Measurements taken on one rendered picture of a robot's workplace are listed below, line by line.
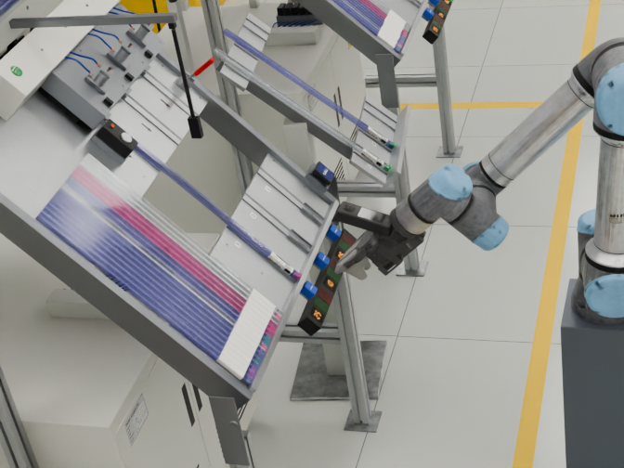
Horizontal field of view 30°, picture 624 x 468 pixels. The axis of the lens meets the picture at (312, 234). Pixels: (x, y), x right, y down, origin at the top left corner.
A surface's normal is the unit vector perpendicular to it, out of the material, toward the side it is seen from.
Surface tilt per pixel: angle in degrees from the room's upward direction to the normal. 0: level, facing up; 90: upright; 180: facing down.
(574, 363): 90
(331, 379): 0
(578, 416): 90
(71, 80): 48
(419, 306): 0
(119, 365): 0
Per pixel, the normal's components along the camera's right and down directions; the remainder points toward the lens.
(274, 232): 0.61, -0.55
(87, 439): -0.26, 0.56
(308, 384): -0.15, -0.83
